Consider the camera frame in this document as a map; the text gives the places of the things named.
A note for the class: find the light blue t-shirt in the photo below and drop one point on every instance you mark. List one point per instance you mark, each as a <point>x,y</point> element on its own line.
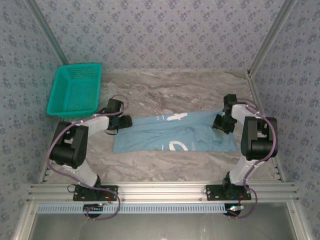
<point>150,137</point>

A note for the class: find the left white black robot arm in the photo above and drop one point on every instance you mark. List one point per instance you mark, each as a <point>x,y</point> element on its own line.
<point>86,175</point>

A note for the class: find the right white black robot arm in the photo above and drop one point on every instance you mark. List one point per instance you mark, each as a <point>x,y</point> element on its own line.
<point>240,172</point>

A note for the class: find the teal plastic basket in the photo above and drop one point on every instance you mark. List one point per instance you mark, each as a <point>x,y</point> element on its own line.
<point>75,90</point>

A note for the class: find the small black controller board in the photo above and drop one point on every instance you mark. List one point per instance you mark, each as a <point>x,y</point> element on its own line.
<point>91,208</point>
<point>231,212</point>

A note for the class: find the grey metal panel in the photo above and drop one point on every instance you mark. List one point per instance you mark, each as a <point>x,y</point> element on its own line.
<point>162,227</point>

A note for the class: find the aluminium table side rail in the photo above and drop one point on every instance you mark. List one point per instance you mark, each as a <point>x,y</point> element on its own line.
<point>43,175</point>
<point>256,92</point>

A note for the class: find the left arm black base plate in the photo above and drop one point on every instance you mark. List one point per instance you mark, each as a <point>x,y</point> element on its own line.
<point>112,188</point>

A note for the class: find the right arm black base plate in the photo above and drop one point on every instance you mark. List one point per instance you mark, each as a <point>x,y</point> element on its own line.
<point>212,192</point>

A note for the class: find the aluminium mounting rail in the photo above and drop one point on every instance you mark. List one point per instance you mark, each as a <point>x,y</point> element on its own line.
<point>162,191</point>

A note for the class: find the aluminium frame post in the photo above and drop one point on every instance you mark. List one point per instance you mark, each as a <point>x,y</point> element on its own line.
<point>273,35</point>
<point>48,32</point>

